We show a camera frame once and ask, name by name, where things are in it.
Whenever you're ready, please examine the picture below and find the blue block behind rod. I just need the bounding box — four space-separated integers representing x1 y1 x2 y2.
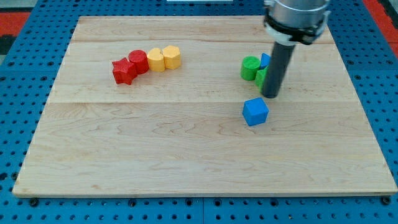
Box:
259 53 271 70

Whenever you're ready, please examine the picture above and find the green cylinder block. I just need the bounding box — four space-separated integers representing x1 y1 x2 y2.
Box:
240 56 261 81

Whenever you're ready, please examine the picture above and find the yellow hexagon block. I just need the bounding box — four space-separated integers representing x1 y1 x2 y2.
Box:
162 45 182 69

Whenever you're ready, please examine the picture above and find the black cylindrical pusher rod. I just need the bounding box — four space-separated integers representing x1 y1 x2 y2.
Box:
261 42 295 98

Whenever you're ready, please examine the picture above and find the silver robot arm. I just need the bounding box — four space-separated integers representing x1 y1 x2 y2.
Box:
261 0 330 98

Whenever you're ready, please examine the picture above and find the wooden board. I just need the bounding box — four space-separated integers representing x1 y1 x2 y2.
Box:
12 16 397 198

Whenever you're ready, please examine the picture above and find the yellow heart block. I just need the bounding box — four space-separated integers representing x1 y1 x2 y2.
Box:
147 48 165 72

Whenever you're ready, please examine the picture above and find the blue cube block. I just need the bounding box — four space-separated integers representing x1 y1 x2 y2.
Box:
242 98 269 126

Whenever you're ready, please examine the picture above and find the red star block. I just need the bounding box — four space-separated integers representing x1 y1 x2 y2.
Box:
112 58 137 85

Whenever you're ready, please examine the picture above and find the red cylinder block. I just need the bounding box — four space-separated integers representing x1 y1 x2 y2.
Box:
128 50 149 75

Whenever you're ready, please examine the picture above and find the green star block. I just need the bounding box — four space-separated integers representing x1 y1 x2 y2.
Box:
254 67 268 93

